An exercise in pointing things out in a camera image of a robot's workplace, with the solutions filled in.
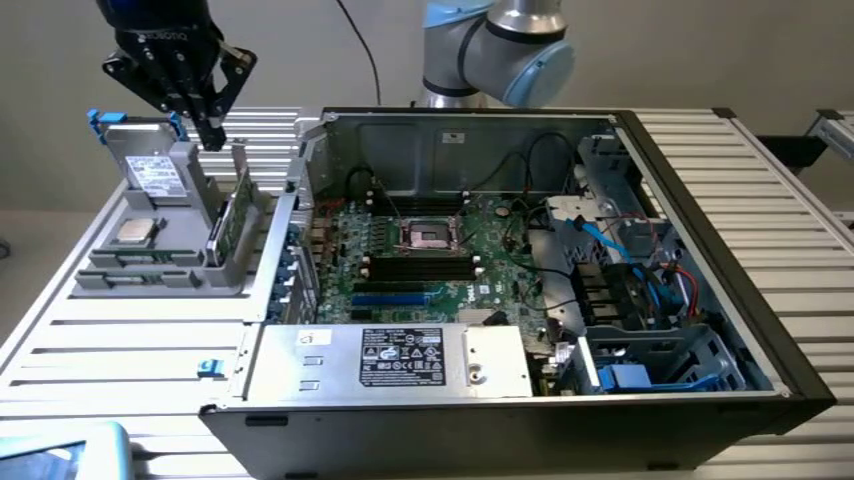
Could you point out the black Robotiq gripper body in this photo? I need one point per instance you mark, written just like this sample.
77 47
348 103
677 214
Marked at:
169 55

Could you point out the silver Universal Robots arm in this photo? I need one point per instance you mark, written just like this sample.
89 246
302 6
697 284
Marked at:
496 50

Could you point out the green RAM stick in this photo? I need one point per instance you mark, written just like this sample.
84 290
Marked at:
142 257

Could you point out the black RAM slot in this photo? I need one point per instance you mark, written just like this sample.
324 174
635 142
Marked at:
423 198
423 212
420 277
420 259
423 207
420 271
420 265
423 203

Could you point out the grey parts rack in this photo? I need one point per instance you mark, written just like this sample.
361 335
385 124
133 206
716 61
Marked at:
180 225

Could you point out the silver CPU chip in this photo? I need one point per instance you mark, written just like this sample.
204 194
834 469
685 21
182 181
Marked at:
140 231

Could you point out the green graphics card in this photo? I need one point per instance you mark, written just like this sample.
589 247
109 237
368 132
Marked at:
233 220

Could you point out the CPU socket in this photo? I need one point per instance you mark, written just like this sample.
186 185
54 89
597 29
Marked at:
427 232

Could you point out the black expansion slot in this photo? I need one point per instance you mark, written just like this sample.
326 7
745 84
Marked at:
389 287

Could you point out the blue expansion slot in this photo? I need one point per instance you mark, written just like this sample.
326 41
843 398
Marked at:
389 300

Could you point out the green Dell motherboard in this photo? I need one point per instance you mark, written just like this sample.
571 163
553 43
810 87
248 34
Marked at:
493 280

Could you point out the small blue clip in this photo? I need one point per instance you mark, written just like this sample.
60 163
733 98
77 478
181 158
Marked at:
209 367

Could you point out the silver drive cage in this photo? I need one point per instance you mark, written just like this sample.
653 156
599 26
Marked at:
600 200

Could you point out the silver power supply unit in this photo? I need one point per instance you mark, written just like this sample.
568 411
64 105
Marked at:
333 367

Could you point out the silver chipset heat sink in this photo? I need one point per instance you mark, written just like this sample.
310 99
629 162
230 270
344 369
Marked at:
476 317

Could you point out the black case fan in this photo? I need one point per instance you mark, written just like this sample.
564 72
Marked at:
629 295

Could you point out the open black PC case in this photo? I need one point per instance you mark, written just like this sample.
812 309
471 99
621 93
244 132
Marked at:
467 425

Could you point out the blue disk carrier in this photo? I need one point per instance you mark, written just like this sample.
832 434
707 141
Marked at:
623 377

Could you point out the grey disk bay cage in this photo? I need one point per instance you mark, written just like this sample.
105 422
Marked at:
680 350

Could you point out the silver hard disk blue bracket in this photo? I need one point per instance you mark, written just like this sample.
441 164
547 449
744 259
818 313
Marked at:
149 165

